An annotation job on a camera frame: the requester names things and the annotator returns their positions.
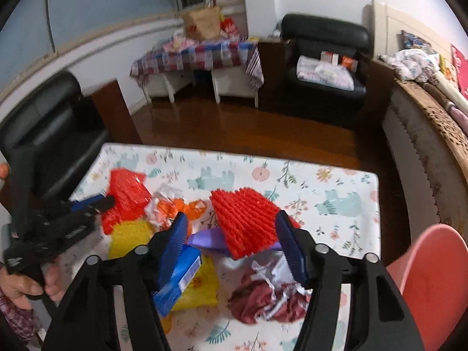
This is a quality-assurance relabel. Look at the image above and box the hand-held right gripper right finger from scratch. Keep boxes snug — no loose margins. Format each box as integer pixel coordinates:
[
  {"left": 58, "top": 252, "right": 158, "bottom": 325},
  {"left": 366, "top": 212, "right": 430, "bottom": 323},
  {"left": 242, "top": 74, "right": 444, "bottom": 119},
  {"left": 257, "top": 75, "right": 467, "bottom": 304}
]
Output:
[{"left": 276, "top": 211, "right": 425, "bottom": 351}]

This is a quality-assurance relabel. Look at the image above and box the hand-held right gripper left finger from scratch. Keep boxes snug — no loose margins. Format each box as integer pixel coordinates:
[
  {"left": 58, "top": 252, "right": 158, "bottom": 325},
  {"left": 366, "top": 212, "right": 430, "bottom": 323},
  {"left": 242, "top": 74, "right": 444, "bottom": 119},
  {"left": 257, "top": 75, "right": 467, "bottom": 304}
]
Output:
[{"left": 42, "top": 213, "right": 190, "bottom": 351}]

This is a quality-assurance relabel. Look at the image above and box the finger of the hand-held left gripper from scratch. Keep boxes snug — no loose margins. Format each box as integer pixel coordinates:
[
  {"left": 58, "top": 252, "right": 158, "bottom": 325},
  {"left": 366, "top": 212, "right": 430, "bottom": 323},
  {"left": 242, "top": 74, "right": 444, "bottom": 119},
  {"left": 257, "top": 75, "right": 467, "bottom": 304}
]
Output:
[
  {"left": 66, "top": 208, "right": 102, "bottom": 224},
  {"left": 69, "top": 195, "right": 115, "bottom": 211}
]

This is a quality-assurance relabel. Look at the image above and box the red foam fruit net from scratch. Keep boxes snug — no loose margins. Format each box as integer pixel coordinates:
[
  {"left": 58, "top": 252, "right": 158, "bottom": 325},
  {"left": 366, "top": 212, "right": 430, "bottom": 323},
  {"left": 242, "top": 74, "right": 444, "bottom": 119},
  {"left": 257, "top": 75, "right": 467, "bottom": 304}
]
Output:
[
  {"left": 100, "top": 168, "right": 153, "bottom": 235},
  {"left": 209, "top": 186, "right": 301, "bottom": 261}
]

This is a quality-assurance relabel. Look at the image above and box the blue tissue packet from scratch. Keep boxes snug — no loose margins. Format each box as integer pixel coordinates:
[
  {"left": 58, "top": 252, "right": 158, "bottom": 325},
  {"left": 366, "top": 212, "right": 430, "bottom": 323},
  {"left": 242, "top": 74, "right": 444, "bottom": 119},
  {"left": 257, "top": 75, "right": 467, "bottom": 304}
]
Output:
[{"left": 152, "top": 244, "right": 202, "bottom": 317}]

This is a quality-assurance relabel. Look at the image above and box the pink plastic bucket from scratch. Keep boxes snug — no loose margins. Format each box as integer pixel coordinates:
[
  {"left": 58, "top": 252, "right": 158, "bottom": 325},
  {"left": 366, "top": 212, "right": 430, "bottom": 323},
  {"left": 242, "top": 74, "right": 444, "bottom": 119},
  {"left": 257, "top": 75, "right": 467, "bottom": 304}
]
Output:
[{"left": 386, "top": 224, "right": 468, "bottom": 340}]

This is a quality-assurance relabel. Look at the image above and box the person's left forearm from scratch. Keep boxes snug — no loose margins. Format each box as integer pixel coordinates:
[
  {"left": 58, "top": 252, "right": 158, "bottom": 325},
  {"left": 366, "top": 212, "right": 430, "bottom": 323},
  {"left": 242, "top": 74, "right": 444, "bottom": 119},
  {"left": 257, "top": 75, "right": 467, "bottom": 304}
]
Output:
[{"left": 0, "top": 290, "right": 41, "bottom": 344}]

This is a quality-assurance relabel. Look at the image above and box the person's left hand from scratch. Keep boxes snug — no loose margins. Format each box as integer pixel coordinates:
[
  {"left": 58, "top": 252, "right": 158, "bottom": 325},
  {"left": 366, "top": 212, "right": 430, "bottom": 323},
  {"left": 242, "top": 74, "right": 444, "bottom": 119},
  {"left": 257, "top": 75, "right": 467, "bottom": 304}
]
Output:
[{"left": 0, "top": 259, "right": 66, "bottom": 310}]

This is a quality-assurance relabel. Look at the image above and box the purple plastic piece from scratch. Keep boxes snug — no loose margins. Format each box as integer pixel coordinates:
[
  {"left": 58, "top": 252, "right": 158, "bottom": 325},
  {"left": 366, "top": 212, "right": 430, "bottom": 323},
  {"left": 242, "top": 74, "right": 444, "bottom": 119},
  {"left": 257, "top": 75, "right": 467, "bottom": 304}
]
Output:
[{"left": 189, "top": 228, "right": 283, "bottom": 252}]

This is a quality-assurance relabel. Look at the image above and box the orange plastic wrapper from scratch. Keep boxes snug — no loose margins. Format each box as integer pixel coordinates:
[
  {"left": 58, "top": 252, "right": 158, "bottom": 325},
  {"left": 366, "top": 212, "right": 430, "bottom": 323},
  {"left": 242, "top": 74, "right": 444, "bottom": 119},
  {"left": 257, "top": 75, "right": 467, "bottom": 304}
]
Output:
[{"left": 145, "top": 186, "right": 207, "bottom": 232}]

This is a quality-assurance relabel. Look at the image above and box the yellow foam fruit net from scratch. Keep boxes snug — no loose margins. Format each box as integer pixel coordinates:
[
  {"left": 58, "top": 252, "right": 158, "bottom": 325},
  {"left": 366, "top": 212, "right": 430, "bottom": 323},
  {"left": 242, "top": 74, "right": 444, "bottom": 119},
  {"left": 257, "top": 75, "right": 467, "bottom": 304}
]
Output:
[{"left": 109, "top": 219, "right": 155, "bottom": 261}]

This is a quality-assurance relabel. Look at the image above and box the dark red crumpled paper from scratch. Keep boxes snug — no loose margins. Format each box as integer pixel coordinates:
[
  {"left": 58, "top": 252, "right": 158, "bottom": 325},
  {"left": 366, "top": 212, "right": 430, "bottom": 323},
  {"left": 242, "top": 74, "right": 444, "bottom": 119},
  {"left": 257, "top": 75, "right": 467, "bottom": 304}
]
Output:
[{"left": 228, "top": 252, "right": 312, "bottom": 324}]

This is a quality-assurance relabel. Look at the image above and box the black leather office chair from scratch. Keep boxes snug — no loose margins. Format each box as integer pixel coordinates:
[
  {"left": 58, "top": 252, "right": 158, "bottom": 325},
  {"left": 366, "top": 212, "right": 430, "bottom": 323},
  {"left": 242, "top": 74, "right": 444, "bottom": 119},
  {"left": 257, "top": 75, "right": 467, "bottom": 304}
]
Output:
[{"left": 0, "top": 70, "right": 107, "bottom": 209}]

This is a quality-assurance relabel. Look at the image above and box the dark wooden cabinet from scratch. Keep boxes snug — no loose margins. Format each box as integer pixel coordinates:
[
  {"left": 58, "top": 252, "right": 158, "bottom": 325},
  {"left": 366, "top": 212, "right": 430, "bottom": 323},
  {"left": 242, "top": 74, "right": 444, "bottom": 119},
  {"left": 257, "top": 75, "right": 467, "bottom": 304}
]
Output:
[{"left": 91, "top": 78, "right": 144, "bottom": 145}]

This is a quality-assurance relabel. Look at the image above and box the bed with cream headboard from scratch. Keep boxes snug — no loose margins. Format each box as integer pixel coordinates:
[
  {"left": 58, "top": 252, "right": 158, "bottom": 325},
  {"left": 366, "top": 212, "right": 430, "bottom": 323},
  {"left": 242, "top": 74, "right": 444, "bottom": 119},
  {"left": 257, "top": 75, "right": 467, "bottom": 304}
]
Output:
[{"left": 362, "top": 0, "right": 468, "bottom": 235}]

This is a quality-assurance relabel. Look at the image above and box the white table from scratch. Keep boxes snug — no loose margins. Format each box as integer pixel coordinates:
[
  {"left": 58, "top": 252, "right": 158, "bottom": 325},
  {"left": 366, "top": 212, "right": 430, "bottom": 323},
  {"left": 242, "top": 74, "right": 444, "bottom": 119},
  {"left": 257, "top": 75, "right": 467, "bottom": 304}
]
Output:
[{"left": 144, "top": 68, "right": 260, "bottom": 108}]

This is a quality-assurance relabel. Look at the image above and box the dark wooden bedside table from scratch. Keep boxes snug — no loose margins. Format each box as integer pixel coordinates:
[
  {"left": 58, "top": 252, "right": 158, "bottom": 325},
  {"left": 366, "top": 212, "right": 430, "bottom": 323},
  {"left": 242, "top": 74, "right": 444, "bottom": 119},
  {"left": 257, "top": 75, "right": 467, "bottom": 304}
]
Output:
[{"left": 355, "top": 58, "right": 395, "bottom": 129}]

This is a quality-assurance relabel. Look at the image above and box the folded pale cloth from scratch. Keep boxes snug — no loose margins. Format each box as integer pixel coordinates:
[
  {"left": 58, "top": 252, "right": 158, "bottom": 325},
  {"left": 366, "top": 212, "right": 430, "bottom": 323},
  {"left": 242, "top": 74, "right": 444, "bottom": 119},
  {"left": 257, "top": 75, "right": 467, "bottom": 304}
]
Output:
[{"left": 295, "top": 55, "right": 356, "bottom": 92}]

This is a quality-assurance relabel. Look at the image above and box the pink cloth pile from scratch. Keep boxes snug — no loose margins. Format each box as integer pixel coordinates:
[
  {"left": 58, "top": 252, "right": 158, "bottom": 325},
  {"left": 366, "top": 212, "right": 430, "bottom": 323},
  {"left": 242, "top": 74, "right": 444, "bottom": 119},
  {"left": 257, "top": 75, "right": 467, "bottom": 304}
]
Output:
[{"left": 162, "top": 32, "right": 199, "bottom": 54}]

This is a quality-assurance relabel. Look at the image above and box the plaid tablecloth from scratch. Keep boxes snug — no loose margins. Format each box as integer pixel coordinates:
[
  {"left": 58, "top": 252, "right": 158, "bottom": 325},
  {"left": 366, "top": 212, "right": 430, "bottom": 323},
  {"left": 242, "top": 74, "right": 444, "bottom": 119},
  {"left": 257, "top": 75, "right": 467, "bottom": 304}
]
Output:
[{"left": 130, "top": 38, "right": 264, "bottom": 89}]

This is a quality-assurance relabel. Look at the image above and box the dark wooden side table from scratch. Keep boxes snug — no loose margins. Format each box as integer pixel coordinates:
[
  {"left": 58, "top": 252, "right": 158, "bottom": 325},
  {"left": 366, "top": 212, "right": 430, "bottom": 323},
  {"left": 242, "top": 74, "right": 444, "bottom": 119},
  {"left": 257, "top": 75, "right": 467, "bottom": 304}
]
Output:
[{"left": 257, "top": 37, "right": 294, "bottom": 107}]

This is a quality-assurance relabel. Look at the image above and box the striped hanging cloth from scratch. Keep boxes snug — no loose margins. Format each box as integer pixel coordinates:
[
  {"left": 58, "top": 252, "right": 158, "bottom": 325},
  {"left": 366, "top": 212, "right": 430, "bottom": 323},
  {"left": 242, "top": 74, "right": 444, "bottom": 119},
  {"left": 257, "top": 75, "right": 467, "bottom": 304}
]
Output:
[{"left": 246, "top": 45, "right": 264, "bottom": 89}]

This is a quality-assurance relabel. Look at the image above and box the brown leopard blanket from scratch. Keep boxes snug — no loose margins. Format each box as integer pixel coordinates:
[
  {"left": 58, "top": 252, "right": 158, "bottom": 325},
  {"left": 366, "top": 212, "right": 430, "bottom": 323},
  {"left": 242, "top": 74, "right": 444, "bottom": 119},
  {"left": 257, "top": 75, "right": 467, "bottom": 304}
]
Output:
[{"left": 396, "top": 78, "right": 468, "bottom": 176}]

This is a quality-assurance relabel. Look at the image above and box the brown paper bag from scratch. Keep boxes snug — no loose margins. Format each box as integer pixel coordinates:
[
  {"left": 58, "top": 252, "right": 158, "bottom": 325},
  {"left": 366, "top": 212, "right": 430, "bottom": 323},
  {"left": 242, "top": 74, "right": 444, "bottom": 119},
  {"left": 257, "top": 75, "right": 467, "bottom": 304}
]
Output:
[{"left": 181, "top": 6, "right": 222, "bottom": 40}]

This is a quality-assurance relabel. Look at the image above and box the red shopping bag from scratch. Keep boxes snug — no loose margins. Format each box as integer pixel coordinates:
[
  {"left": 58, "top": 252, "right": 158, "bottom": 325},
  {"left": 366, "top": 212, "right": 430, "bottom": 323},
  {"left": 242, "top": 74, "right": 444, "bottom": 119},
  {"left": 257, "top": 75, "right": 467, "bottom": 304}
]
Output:
[{"left": 219, "top": 18, "right": 239, "bottom": 38}]

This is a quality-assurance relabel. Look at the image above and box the black leather armchair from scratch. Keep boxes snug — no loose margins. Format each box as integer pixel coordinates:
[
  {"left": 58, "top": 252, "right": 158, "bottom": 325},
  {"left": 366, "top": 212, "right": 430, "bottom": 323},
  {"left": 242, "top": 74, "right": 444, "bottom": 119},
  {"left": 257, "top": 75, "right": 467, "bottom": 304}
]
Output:
[{"left": 280, "top": 13, "right": 372, "bottom": 109}]

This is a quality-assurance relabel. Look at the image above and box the crumpled white cloth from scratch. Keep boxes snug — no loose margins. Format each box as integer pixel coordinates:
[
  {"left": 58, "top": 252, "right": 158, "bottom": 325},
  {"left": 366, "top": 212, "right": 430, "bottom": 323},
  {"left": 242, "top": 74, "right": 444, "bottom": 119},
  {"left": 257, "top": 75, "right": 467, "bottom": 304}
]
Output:
[{"left": 378, "top": 48, "right": 440, "bottom": 83}]

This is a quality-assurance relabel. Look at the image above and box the rolled pastel quilt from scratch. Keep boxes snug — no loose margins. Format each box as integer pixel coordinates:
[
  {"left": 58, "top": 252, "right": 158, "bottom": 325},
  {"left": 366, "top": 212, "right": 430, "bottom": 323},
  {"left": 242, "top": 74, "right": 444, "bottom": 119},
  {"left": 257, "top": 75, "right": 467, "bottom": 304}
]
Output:
[{"left": 424, "top": 76, "right": 468, "bottom": 134}]

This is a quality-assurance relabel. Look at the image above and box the blue patterned pillow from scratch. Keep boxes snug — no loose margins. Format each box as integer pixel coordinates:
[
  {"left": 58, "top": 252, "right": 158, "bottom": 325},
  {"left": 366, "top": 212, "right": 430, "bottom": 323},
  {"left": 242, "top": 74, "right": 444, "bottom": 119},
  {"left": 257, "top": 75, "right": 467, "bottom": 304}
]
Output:
[{"left": 400, "top": 29, "right": 436, "bottom": 50}]

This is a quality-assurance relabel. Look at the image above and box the red floral pillow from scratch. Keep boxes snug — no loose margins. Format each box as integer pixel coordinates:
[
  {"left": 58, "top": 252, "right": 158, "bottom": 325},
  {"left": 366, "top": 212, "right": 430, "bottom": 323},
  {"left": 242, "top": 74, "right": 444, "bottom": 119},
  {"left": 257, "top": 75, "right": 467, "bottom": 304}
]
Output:
[{"left": 450, "top": 44, "right": 468, "bottom": 100}]

